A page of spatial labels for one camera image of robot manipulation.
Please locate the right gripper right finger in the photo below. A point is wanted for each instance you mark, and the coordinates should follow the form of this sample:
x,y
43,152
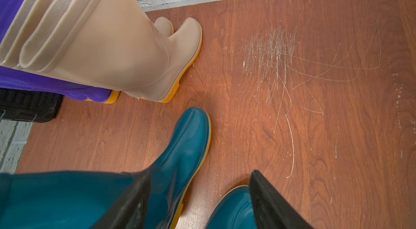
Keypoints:
x,y
270,209

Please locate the black tool case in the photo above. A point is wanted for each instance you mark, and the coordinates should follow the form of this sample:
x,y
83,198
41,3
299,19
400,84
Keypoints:
x,y
22,96

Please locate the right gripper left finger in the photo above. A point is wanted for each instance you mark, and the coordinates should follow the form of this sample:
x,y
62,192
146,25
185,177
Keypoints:
x,y
129,211

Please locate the purple rain boot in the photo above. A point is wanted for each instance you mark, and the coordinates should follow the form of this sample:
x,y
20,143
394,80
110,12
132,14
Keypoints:
x,y
48,82

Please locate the teal rain boot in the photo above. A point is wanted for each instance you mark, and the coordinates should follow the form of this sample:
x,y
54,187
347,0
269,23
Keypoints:
x,y
78,199
234,211

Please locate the beige rain boot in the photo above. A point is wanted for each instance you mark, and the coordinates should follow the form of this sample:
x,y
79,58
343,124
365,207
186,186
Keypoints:
x,y
157,83
164,26

